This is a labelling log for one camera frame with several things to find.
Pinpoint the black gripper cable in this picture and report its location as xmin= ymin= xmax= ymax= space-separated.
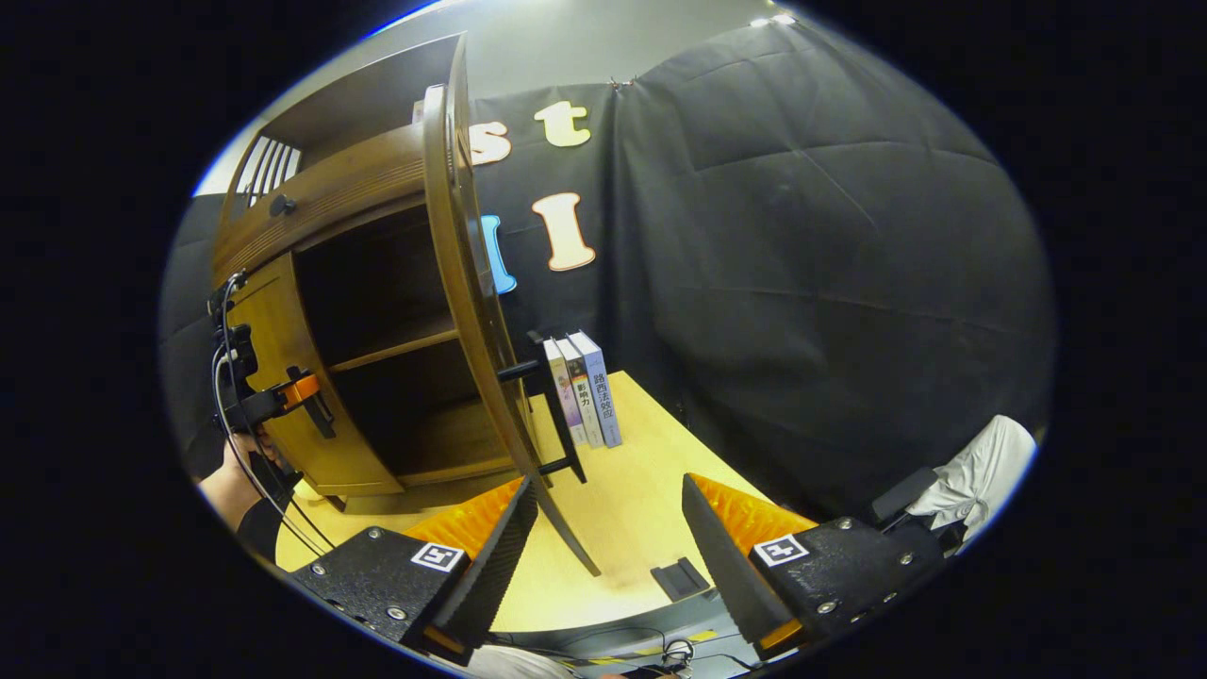
xmin=211 ymin=273 xmax=338 ymax=559

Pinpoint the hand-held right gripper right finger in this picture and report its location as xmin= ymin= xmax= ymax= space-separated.
xmin=681 ymin=473 xmax=947 ymax=661

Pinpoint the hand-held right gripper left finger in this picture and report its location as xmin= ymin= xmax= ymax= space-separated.
xmin=288 ymin=476 xmax=540 ymax=661

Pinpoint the wooden double-door shoe cabinet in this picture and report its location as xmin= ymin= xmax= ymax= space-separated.
xmin=209 ymin=33 xmax=604 ymax=578

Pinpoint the pale pink book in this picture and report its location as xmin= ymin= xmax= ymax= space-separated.
xmin=544 ymin=338 xmax=587 ymax=449

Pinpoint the white book with dark band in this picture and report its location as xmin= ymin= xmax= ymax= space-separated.
xmin=556 ymin=335 xmax=604 ymax=449

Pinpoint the small black holder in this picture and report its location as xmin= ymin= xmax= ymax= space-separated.
xmin=651 ymin=556 xmax=711 ymax=603

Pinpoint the wooden shoe cabinet door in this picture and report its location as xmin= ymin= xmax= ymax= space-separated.
xmin=422 ymin=36 xmax=603 ymax=578

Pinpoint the white cloth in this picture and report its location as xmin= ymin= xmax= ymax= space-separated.
xmin=910 ymin=415 xmax=1038 ymax=544

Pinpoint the black backdrop cloth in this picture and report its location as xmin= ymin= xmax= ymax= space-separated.
xmin=160 ymin=24 xmax=1057 ymax=529

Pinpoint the grey-blue book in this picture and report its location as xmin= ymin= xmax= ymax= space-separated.
xmin=569 ymin=330 xmax=624 ymax=449

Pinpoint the black door handle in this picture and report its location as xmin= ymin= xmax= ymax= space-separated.
xmin=497 ymin=330 xmax=587 ymax=484
xmin=288 ymin=366 xmax=338 ymax=440

